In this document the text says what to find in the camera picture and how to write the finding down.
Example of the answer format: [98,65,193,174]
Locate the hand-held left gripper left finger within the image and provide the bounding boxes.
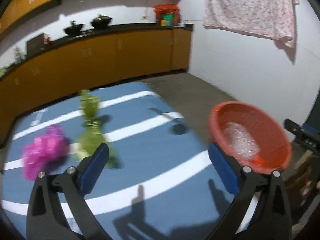
[26,143,112,240]

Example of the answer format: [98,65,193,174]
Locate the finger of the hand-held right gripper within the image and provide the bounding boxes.
[284,119,320,155]
[301,123,320,137]

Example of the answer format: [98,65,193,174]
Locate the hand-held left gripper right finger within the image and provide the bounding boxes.
[207,142,293,240]

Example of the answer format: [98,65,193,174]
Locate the green plastic wrapper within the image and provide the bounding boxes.
[72,89,123,169]

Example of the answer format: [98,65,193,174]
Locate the large clear plastic bag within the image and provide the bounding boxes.
[222,121,260,163]

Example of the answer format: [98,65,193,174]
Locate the red plastic basin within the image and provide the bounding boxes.
[208,101,292,175]

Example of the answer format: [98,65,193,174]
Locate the wooden stool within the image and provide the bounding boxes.
[285,152,320,228]

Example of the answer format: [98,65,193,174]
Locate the blue white striped tablecloth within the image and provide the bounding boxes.
[1,82,258,240]

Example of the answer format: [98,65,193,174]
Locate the orange base cabinets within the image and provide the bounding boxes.
[0,26,193,145]

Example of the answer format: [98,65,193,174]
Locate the dark box on counter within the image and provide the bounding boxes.
[26,34,45,54]

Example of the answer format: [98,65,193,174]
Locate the pink floral hanging sheet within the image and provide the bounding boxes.
[202,0,300,49]

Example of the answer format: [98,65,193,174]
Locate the black wok with lid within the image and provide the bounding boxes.
[90,14,113,29]
[64,20,85,35]

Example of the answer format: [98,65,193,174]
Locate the black kitchen countertop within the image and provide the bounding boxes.
[0,23,194,80]

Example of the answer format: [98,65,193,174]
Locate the green box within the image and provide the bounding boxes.
[161,14,174,27]

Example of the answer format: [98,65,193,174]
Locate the red plastic bag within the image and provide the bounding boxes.
[154,4,181,27]

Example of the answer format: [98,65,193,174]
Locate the orange wall cabinet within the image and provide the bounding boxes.
[0,0,62,34]

